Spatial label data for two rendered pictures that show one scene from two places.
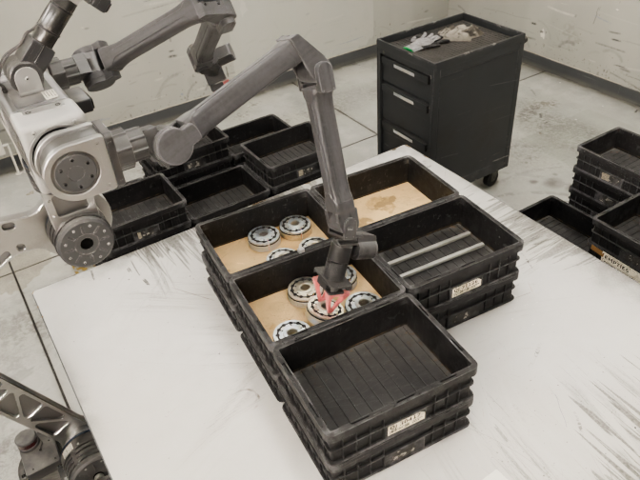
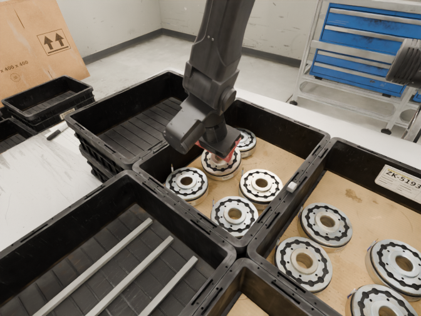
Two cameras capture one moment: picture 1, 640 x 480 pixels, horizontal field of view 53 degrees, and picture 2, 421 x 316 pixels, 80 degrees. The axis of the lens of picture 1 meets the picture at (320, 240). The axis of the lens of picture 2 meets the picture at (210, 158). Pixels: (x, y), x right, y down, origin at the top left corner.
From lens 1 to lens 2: 1.84 m
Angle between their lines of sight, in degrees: 96
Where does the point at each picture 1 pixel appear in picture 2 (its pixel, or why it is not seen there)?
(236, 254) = (399, 231)
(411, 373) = (128, 147)
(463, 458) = not seen: hidden behind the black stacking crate
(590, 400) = not seen: outside the picture
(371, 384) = (160, 133)
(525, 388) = (32, 217)
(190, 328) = not seen: hidden behind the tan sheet
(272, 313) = (275, 164)
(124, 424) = (314, 121)
